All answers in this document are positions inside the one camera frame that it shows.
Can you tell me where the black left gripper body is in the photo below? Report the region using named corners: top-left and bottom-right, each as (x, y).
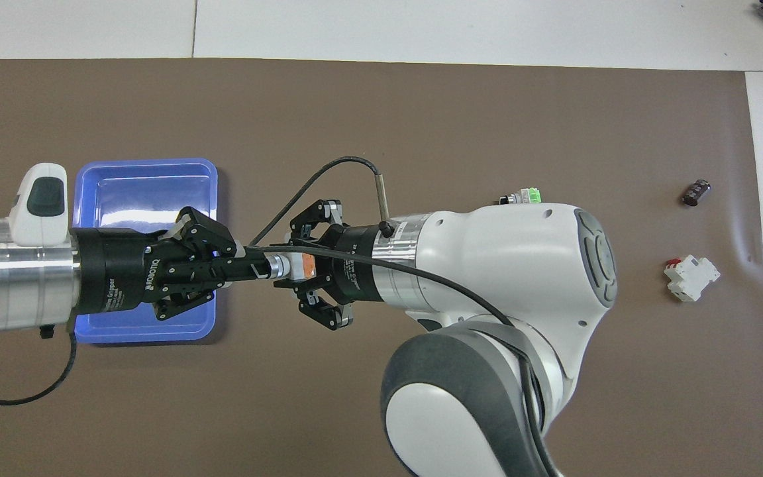
top-left (71, 229), bottom-right (158, 316)

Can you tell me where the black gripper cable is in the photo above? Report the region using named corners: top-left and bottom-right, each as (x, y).
top-left (0, 323), bottom-right (79, 407)
top-left (248, 156), bottom-right (564, 477)

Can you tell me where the dark brown terminal block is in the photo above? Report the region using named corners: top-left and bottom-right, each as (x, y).
top-left (681, 178), bottom-right (713, 207)

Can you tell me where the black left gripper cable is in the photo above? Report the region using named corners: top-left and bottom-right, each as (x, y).
top-left (0, 323), bottom-right (79, 407)

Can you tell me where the green selector switch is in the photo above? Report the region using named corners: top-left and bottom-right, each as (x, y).
top-left (497, 187), bottom-right (545, 207)

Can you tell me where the blue plastic tray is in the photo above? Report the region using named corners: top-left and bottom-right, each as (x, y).
top-left (66, 158), bottom-right (219, 345)

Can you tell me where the white circuit breaker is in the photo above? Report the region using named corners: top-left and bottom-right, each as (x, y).
top-left (664, 255), bottom-right (721, 303)

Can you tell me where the brown table mat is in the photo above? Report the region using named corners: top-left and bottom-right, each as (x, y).
top-left (0, 58), bottom-right (763, 477)

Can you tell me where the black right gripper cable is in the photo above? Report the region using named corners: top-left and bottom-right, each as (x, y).
top-left (248, 156), bottom-right (564, 477)

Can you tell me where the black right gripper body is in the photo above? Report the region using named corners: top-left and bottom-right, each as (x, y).
top-left (328, 225), bottom-right (383, 303)

